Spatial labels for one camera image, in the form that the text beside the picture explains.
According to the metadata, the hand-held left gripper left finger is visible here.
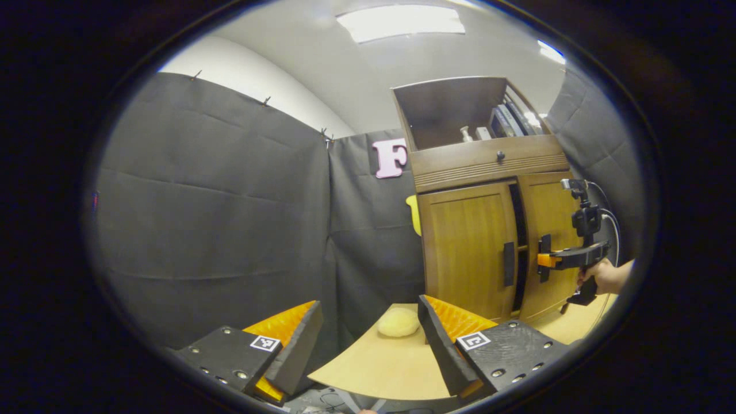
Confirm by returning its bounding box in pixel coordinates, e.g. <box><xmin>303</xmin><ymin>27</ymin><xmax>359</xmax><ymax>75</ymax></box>
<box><xmin>172</xmin><ymin>300</ymin><xmax>324</xmax><ymax>406</ymax></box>

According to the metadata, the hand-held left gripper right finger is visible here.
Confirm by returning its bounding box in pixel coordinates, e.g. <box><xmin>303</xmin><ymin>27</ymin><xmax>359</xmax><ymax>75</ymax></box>
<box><xmin>418</xmin><ymin>295</ymin><xmax>573</xmax><ymax>403</ymax></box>

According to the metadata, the wooden shoe cabinet door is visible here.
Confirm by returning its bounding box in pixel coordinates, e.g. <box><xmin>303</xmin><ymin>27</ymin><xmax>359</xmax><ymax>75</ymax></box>
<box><xmin>417</xmin><ymin>181</ymin><xmax>521</xmax><ymax>323</ymax></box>
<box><xmin>516</xmin><ymin>171</ymin><xmax>581</xmax><ymax>323</ymax></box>

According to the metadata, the wooden double-door shoe cabinet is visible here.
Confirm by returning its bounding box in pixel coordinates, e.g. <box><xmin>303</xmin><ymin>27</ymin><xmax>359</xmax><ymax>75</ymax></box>
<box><xmin>392</xmin><ymin>76</ymin><xmax>581</xmax><ymax>325</ymax></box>

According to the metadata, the wooden cabinet drawer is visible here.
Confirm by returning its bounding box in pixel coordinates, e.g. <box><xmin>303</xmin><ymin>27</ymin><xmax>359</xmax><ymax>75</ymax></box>
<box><xmin>409</xmin><ymin>135</ymin><xmax>570</xmax><ymax>193</ymax></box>

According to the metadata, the pale yellow soft pad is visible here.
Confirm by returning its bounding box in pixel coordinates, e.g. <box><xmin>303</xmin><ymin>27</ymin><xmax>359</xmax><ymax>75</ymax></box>
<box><xmin>377</xmin><ymin>307</ymin><xmax>420</xmax><ymax>338</ymax></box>

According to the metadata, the light grey upright book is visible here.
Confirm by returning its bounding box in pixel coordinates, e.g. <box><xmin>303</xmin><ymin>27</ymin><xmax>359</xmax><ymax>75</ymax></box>
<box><xmin>497</xmin><ymin>103</ymin><xmax>525</xmax><ymax>137</ymax></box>

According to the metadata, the black backdrop cloth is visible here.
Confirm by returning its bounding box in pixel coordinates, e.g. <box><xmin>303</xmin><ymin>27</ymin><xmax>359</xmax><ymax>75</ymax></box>
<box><xmin>95</xmin><ymin>69</ymin><xmax>645</xmax><ymax>351</ymax></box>

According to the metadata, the small ceiling light panel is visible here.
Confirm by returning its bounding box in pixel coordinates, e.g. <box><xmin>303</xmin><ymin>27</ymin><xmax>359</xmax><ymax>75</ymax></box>
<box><xmin>538</xmin><ymin>39</ymin><xmax>567</xmax><ymax>65</ymax></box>

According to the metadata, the large ceiling light panel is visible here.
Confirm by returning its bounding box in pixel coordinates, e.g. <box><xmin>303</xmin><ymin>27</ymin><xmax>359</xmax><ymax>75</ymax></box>
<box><xmin>336</xmin><ymin>6</ymin><xmax>466</xmax><ymax>44</ymax></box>

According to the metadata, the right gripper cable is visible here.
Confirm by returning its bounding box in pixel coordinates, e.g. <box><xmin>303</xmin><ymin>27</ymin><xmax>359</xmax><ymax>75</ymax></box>
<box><xmin>589</xmin><ymin>181</ymin><xmax>622</xmax><ymax>323</ymax></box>

